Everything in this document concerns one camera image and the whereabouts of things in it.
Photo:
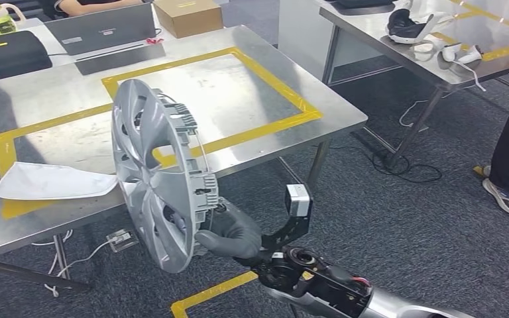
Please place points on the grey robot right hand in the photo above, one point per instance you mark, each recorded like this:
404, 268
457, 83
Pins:
237, 237

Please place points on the silver plastic wheel cover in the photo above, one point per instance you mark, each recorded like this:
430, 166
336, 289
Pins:
149, 145

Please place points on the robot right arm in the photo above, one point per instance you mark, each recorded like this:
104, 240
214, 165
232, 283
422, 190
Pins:
324, 285

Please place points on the person's bare forearm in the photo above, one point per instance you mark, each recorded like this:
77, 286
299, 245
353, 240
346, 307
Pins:
96, 6

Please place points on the stainless steel workbench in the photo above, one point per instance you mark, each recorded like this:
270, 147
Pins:
259, 79

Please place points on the white flat plastic part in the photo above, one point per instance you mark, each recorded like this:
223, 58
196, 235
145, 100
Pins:
52, 182

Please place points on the metal floor socket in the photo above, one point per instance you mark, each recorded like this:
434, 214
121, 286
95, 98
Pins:
417, 128
123, 240

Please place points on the small red ribbon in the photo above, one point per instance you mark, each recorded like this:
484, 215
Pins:
154, 41

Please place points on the brown cardboard box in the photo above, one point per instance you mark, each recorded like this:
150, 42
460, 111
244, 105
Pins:
188, 17

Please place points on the stainless steel side table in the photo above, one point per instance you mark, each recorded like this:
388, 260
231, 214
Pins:
360, 30

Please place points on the grey laptop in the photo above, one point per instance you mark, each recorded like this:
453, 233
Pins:
101, 30

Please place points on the black foam tray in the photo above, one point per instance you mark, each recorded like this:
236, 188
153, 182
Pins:
360, 3

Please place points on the black and white object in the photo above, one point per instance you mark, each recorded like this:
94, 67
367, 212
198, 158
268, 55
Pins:
401, 26

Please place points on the white handheld controller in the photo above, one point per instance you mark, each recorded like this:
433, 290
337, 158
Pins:
472, 56
450, 52

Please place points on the yellow tape grid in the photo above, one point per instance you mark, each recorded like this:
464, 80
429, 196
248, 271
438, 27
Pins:
502, 52

